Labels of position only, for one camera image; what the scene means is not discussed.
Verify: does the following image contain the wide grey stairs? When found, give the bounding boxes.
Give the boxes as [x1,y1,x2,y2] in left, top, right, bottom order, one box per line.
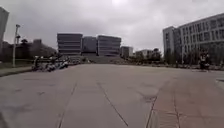
[74,54,125,65]

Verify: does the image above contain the small grey building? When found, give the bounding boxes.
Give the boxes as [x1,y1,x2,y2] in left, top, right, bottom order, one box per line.
[120,45,134,60]

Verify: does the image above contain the grey paved plaza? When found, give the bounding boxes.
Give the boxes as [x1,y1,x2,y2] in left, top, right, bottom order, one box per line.
[0,63,224,128]

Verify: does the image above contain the large grey glass building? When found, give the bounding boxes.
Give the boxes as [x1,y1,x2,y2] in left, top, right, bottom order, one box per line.
[56,32,122,57]

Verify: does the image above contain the low pale building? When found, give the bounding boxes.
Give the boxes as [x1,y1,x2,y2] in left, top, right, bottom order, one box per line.
[134,48,155,60]

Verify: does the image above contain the row of parked bicycles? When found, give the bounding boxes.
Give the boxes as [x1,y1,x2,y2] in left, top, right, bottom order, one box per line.
[31,55,82,73]

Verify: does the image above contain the row of dark trees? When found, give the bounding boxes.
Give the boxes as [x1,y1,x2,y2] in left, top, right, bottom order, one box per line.
[0,38,58,63]

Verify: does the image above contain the person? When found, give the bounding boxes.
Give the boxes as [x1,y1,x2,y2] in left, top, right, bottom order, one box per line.
[198,50,211,72]

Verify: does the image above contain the pale multi-storey building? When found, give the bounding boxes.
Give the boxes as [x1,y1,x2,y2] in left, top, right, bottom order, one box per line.
[162,12,224,64]

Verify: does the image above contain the green grass strip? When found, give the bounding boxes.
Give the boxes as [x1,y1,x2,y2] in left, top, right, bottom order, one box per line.
[0,59,36,70]

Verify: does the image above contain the pale lamp pole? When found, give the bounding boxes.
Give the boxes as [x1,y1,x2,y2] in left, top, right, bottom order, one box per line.
[11,23,22,68]

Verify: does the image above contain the tall grey building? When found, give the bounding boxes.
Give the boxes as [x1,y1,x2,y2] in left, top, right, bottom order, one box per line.
[0,6,10,43]

